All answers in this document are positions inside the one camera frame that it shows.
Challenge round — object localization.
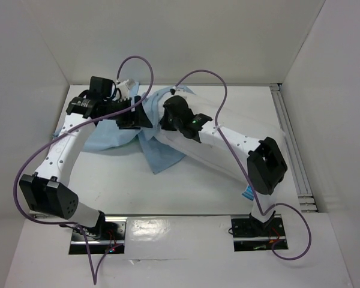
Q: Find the blue white pillow label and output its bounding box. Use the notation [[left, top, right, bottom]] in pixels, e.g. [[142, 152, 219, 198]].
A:
[[242, 185, 254, 201]]

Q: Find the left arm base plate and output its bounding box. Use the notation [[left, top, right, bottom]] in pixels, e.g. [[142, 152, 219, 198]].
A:
[[68, 217, 127, 255]]

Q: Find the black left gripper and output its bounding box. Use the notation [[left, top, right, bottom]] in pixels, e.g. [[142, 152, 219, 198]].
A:
[[102, 95, 152, 130]]

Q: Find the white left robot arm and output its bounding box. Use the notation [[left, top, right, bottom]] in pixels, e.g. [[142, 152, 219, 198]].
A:
[[19, 76, 152, 239]]

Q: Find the white pillow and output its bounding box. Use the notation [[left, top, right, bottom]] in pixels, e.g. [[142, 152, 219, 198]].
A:
[[151, 91, 286, 201]]

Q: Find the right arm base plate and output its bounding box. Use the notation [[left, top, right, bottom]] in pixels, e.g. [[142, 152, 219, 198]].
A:
[[228, 216, 288, 252]]

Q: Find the green and blue pillowcase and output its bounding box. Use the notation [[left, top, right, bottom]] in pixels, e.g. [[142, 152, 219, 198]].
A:
[[52, 85, 196, 175]]

